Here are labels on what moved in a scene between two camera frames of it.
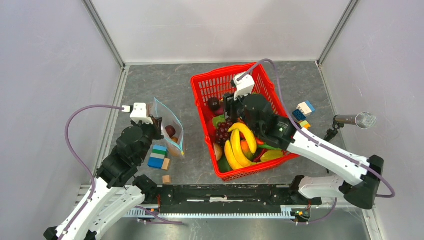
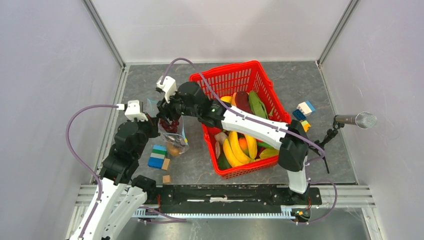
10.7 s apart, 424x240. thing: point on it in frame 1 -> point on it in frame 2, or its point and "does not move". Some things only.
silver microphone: x=363 y=120 does not move
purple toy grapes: x=222 y=134 -> x=171 y=127
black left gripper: x=157 y=126 does not move
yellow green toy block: x=305 y=124 does not move
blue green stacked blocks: x=156 y=158 does not move
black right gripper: x=229 y=105 -> x=165 y=108
